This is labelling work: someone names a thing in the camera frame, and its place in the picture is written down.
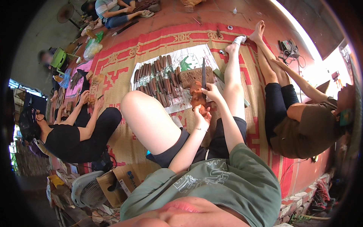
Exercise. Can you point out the dark standing fan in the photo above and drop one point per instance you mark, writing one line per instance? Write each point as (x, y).
(65, 13)

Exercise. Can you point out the green plastic stool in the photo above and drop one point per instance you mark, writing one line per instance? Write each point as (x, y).
(58, 58)

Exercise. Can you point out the person's left fingers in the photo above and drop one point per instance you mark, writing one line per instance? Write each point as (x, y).
(198, 109)

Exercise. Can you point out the open cardboard box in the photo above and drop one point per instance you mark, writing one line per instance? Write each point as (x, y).
(124, 178)

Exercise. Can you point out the person's legs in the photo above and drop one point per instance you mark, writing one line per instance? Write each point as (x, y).
(147, 119)

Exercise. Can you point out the carved brown wooden block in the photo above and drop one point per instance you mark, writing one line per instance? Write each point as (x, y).
(190, 76)

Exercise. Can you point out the long dark flat bar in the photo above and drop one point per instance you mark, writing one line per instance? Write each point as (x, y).
(126, 27)

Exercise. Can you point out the white electric floor fan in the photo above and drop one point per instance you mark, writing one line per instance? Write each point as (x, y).
(88, 190)

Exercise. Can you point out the person's body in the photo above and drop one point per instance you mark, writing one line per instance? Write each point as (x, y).
(215, 193)

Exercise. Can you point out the white sack with green print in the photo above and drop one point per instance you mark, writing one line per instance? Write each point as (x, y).
(192, 56)

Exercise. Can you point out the heap of clear plastic bags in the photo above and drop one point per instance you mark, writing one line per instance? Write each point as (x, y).
(92, 48)

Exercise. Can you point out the person's right fingers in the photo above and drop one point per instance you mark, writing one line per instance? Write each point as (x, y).
(206, 90)

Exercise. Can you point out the person's left hand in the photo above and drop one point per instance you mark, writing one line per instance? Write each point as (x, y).
(203, 119)

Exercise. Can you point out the pink cloth with tools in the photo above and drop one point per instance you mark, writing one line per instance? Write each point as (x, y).
(74, 85)

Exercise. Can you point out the pale wooden piece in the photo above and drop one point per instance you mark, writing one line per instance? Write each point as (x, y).
(190, 3)

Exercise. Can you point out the blue plastic bag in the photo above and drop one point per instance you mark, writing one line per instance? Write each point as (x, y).
(65, 80)

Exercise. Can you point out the light wooden carving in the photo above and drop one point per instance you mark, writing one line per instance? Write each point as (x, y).
(97, 78)

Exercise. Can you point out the dark carving chisel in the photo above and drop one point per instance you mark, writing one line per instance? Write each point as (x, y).
(203, 73)

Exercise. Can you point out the red and tan woven mat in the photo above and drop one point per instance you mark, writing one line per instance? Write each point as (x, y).
(127, 56)

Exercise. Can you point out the person's right hand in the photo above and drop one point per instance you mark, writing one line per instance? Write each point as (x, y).
(214, 93)

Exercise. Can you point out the green flat sharpening bar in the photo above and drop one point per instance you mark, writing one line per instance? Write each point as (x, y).
(219, 76)

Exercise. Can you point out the reddish brown wooden figurine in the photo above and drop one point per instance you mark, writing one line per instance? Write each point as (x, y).
(195, 93)

